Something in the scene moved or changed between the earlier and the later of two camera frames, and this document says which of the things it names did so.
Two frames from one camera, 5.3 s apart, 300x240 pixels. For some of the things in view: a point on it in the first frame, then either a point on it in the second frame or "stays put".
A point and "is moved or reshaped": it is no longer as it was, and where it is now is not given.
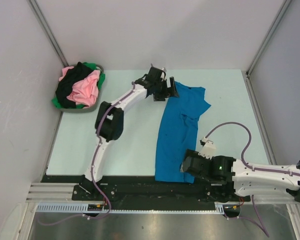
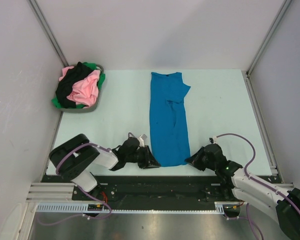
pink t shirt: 85,90 stays put
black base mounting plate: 146,188 stays put
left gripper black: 169,92 → 148,161
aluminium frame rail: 60,192 stays put
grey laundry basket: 89,109 stays put
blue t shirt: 177,132 is moved or reshaped
